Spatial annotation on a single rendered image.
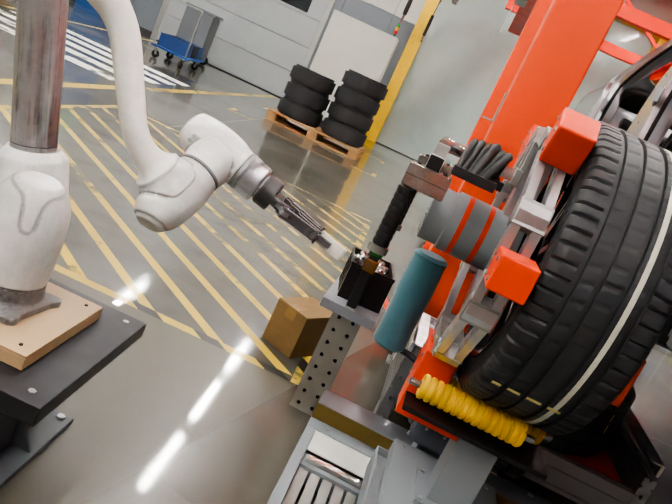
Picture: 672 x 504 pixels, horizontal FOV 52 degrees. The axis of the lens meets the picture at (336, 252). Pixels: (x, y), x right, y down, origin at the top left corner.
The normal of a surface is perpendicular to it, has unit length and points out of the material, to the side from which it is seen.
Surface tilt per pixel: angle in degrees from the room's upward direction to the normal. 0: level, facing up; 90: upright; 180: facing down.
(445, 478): 90
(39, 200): 64
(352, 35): 90
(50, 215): 70
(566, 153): 125
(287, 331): 90
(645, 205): 50
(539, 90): 90
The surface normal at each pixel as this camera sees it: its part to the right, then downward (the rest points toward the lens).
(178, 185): 0.58, -0.04
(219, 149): 0.33, -0.24
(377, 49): -0.12, 0.21
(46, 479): 0.41, -0.88
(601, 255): -0.04, -0.11
